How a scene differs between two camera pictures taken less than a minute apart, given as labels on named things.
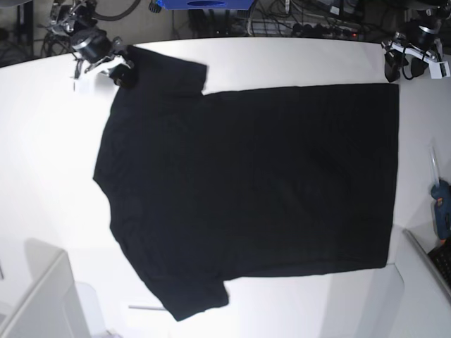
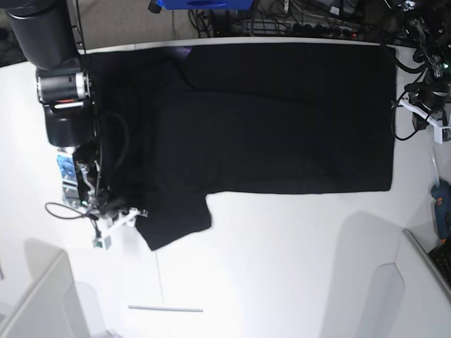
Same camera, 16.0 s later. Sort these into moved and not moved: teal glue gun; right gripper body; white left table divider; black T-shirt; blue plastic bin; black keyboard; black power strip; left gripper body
Moved: right gripper body; left gripper body; black T-shirt
Not moved: teal glue gun; blue plastic bin; black keyboard; white left table divider; black power strip
